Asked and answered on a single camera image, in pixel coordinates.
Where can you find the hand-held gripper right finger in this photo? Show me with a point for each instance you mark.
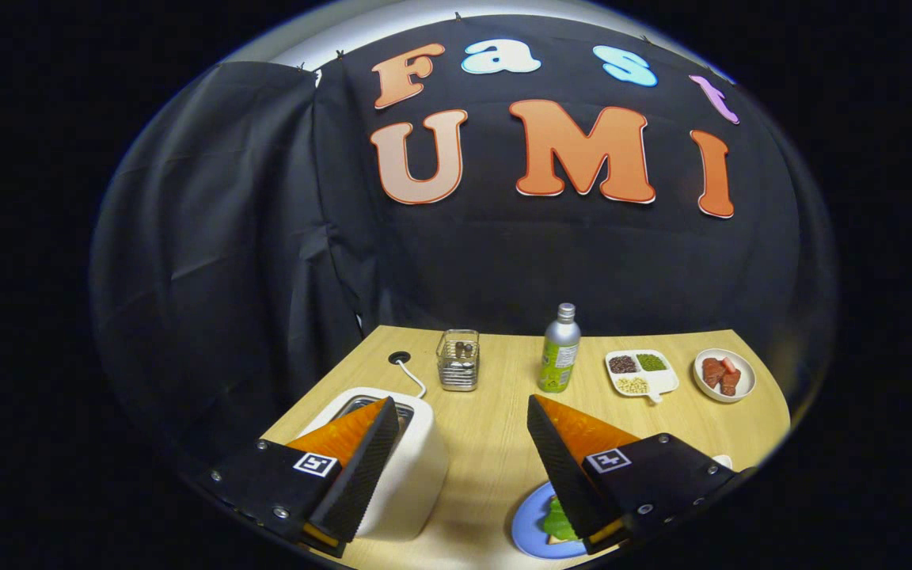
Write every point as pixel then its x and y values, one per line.
pixel 563 475

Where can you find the white toaster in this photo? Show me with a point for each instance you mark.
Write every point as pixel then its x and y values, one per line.
pixel 416 475

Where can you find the blue round plate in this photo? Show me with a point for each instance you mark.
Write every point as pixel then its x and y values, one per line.
pixel 531 522

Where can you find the pile of dark red beans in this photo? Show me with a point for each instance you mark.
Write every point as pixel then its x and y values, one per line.
pixel 623 364

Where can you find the pile of green beans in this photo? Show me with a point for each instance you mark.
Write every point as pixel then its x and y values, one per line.
pixel 651 362

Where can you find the black backdrop cloth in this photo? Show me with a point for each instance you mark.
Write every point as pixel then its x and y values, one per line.
pixel 503 261

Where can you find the brown wooden sticks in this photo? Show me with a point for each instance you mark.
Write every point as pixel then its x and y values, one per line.
pixel 464 347

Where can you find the white round plate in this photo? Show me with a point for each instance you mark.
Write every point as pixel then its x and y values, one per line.
pixel 745 380

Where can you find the white square plate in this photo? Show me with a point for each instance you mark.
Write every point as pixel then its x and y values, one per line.
pixel 723 460

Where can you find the pile of pale soybeans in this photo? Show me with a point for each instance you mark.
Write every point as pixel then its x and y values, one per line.
pixel 632 385

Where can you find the green lettuce leaf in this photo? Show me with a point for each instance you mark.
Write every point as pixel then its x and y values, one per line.
pixel 557 524

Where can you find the brown meat piece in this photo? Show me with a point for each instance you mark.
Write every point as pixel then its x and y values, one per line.
pixel 712 372
pixel 730 383

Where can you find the silver green drink bottle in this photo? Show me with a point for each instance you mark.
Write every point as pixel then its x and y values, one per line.
pixel 559 356

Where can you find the pink red food slice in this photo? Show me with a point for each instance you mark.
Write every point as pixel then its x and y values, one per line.
pixel 730 365

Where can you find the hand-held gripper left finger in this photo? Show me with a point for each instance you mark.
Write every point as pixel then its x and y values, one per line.
pixel 361 475

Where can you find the white divided dish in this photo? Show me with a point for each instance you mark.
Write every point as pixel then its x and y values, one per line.
pixel 666 381

